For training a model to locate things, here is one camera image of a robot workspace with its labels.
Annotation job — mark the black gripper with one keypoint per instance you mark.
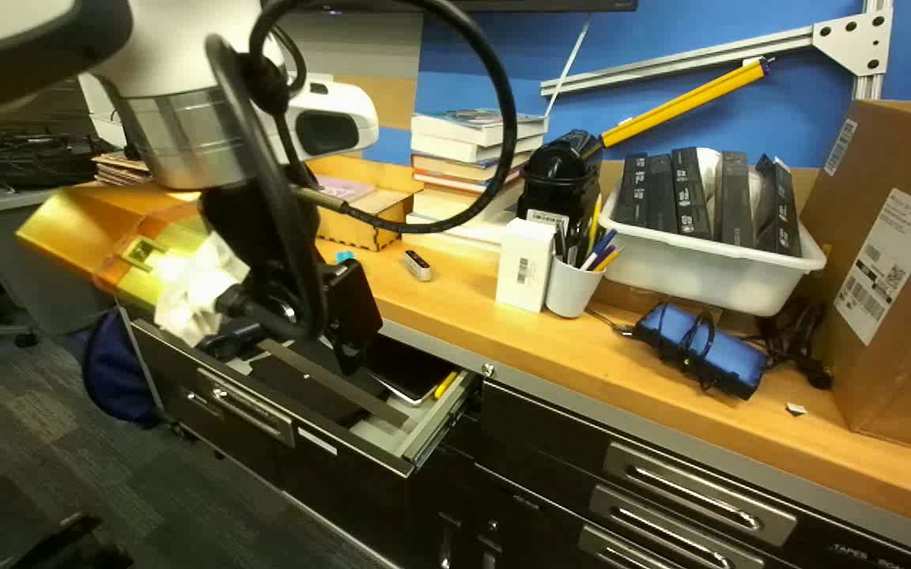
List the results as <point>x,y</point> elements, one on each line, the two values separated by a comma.
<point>287,285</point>

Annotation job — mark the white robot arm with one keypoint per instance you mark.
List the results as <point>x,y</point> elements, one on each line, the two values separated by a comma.
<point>221,103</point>

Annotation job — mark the open black metal drawer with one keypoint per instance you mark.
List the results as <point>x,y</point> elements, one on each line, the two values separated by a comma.
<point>354,448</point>

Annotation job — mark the closed black drawers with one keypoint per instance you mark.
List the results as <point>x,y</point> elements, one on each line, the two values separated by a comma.
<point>649,498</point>

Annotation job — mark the small silver object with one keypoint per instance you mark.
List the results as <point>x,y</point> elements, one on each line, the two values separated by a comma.
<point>415,266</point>

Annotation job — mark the crumpled white paper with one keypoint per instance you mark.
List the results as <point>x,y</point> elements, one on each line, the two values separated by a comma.
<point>191,282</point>

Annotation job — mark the small white box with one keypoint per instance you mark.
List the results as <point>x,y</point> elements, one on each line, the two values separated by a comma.
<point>528,258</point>

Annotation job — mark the stack of books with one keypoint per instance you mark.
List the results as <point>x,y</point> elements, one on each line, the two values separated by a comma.
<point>455,160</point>

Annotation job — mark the white pen cup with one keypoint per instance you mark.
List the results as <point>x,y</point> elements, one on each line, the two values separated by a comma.
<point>571,288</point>

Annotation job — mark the blue cloth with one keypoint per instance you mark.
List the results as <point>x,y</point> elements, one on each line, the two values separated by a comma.
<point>116,377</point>

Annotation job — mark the yellow box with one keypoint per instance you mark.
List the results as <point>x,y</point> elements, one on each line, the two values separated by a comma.
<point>127,241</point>

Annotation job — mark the black device behind cup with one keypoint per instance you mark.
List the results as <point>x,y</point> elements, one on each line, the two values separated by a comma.
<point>563,176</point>

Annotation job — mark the blue pouch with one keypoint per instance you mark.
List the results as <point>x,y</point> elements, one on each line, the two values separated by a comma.
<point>702,347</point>

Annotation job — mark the black bag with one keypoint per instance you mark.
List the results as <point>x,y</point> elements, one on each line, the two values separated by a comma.
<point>47,160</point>

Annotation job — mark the white plastic bin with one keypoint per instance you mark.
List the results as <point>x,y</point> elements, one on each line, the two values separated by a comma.
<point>709,272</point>

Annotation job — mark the yellow level ruler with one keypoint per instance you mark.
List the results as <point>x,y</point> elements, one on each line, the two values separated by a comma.
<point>693,98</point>

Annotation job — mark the large cardboard box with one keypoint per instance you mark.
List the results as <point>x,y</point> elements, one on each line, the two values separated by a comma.
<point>861,217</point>

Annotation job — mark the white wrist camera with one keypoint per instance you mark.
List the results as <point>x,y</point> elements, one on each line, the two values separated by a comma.
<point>334,118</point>

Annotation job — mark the white metal bracket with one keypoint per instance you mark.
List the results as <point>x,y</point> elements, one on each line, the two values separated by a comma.
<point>858,44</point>

